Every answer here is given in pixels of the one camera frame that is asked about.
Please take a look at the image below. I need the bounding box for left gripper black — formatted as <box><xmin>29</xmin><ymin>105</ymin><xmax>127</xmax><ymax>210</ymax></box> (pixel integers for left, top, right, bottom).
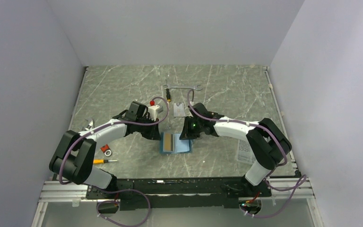
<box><xmin>136</xmin><ymin>116</ymin><xmax>161</xmax><ymax>140</ymax></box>

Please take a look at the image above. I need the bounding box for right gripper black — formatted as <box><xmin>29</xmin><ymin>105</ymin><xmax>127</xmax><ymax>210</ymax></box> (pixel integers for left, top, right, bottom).
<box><xmin>179</xmin><ymin>116</ymin><xmax>203</xmax><ymax>140</ymax></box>

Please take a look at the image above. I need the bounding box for single gold credit card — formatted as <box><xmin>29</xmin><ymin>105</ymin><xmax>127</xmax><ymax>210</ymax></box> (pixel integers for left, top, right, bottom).
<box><xmin>163</xmin><ymin>133</ymin><xmax>174</xmax><ymax>152</ymax></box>

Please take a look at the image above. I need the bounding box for blue leather card holder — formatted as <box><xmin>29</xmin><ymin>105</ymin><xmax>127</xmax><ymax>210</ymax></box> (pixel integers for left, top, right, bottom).
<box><xmin>159</xmin><ymin>132</ymin><xmax>192</xmax><ymax>154</ymax></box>

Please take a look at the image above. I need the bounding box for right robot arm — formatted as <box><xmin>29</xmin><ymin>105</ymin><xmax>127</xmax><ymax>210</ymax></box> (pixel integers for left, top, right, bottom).
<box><xmin>180</xmin><ymin>103</ymin><xmax>292</xmax><ymax>196</ymax></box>

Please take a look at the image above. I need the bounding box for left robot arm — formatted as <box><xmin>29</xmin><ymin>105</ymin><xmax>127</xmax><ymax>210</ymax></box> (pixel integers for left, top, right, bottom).
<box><xmin>49</xmin><ymin>101</ymin><xmax>164</xmax><ymax>199</ymax></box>

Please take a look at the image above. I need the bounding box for silver credit card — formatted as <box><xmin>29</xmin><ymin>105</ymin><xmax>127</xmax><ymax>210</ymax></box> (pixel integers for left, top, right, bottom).
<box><xmin>173</xmin><ymin>102</ymin><xmax>185</xmax><ymax>117</ymax></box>

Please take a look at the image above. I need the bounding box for silver open-end wrench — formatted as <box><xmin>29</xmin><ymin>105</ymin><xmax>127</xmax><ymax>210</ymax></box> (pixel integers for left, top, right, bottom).
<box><xmin>163</xmin><ymin>84</ymin><xmax>203</xmax><ymax>91</ymax></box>

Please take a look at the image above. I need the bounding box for red adjustable wrench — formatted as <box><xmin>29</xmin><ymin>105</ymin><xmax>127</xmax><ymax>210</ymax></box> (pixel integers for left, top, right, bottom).
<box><xmin>101</xmin><ymin>144</ymin><xmax>112</xmax><ymax>157</ymax></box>

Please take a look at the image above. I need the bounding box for clear plastic screw box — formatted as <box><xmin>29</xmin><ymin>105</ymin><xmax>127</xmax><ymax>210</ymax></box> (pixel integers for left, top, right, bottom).
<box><xmin>236</xmin><ymin>140</ymin><xmax>256</xmax><ymax>165</ymax></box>

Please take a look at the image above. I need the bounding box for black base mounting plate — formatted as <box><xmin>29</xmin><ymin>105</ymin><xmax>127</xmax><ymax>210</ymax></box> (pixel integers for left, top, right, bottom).
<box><xmin>86</xmin><ymin>177</ymin><xmax>272</xmax><ymax>211</ymax></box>

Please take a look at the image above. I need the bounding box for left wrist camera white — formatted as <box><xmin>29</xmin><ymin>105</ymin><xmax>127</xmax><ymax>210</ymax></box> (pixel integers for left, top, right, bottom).
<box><xmin>147</xmin><ymin>105</ymin><xmax>164</xmax><ymax>121</ymax></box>

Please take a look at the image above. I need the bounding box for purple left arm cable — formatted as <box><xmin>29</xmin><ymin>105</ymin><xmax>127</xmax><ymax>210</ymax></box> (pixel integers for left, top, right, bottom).
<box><xmin>58</xmin><ymin>96</ymin><xmax>170</xmax><ymax>227</ymax></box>

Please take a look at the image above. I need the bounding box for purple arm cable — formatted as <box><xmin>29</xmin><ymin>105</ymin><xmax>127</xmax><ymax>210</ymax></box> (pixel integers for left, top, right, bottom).
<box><xmin>186</xmin><ymin>89</ymin><xmax>308</xmax><ymax>219</ymax></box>
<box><xmin>58</xmin><ymin>96</ymin><xmax>170</xmax><ymax>227</ymax></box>

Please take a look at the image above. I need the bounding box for yellow handle screwdriver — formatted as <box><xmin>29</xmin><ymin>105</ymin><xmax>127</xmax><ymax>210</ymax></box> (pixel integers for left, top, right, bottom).
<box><xmin>93</xmin><ymin>159</ymin><xmax>117</xmax><ymax>165</ymax></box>

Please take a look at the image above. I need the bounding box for aluminium frame rail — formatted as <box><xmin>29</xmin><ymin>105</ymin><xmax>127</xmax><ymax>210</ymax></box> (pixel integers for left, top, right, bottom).
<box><xmin>32</xmin><ymin>177</ymin><xmax>324</xmax><ymax>227</ymax></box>

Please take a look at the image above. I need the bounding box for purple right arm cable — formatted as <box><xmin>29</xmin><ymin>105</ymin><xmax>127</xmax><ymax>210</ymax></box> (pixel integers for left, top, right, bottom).
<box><xmin>186</xmin><ymin>89</ymin><xmax>308</xmax><ymax>219</ymax></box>

